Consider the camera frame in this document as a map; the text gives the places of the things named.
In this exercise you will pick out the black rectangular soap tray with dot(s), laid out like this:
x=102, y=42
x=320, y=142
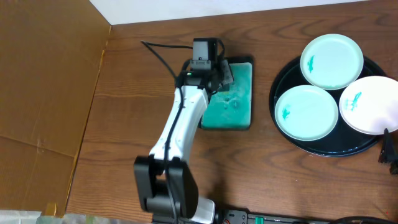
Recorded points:
x=231, y=107

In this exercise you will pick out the green yellow scrub sponge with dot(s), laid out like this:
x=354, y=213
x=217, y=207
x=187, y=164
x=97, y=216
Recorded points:
x=227, y=76

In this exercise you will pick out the round black serving tray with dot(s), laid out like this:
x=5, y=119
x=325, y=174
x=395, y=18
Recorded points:
x=343, y=139

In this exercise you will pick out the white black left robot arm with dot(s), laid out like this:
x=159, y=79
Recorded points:
x=165, y=184

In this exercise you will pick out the white plate with green stain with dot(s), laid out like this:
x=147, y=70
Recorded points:
x=369, y=105

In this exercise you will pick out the brown cardboard panel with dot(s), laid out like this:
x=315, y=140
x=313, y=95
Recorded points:
x=51, y=54

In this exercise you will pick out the mint green plate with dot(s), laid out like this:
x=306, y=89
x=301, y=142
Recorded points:
x=306, y=113
x=331, y=61

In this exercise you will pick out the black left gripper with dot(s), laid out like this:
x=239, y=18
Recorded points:
x=224, y=74

